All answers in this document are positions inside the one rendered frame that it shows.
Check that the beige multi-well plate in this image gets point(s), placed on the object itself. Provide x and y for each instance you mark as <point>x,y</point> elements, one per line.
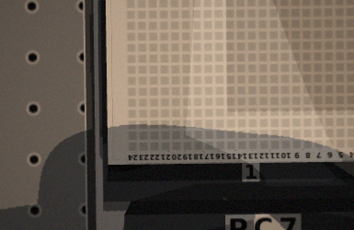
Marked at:
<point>230,81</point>

